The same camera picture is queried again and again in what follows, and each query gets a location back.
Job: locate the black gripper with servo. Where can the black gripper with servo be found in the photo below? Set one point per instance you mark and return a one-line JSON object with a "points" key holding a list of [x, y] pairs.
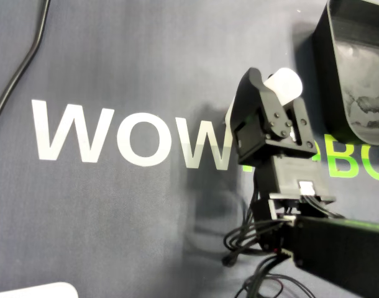
{"points": [[251, 142]]}

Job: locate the white plastic tube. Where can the white plastic tube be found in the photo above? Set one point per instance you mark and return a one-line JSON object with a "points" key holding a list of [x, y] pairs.
{"points": [[285, 85]]}

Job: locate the white plastic cup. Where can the white plastic cup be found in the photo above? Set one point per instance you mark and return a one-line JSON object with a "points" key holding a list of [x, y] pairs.
{"points": [[229, 118]]}

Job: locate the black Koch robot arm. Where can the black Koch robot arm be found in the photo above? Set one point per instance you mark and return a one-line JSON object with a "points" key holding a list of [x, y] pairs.
{"points": [[332, 245]]}

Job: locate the black plastic tray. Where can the black plastic tray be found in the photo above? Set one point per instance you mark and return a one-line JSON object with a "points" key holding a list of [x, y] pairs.
{"points": [[363, 62]]}

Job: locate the dark mat with WOWROBO print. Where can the dark mat with WOWROBO print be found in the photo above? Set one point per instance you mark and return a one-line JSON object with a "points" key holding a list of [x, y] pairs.
{"points": [[115, 217]]}

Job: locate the white desk lamp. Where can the white desk lamp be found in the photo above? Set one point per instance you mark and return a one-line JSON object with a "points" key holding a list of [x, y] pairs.
{"points": [[37, 292]]}

